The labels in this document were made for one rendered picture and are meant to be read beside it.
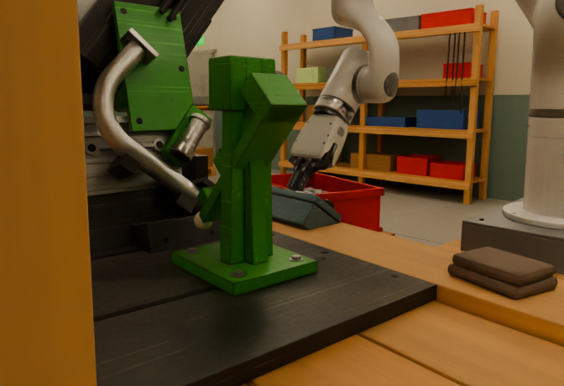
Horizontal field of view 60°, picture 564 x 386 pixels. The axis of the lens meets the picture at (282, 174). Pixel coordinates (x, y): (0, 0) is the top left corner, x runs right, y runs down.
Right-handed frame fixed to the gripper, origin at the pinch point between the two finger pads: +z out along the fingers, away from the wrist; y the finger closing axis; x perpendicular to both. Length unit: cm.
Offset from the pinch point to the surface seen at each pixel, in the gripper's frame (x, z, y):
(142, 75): 37.1, 1.7, 2.1
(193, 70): -304, -316, 810
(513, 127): -420, -284, 194
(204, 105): 19.5, -5.0, 14.0
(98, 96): 42.0, 9.4, -2.0
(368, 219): -24.7, -3.9, 0.3
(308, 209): 5.3, 6.6, -12.1
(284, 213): 5.3, 8.5, -6.9
